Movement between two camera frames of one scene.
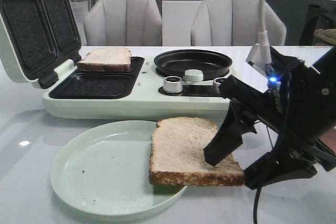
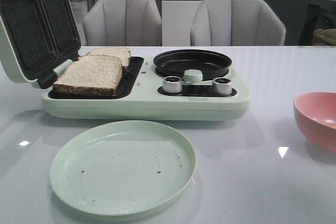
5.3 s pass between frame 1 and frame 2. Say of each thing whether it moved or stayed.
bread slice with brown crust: moved
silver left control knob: stayed
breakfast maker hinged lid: stayed
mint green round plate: stayed
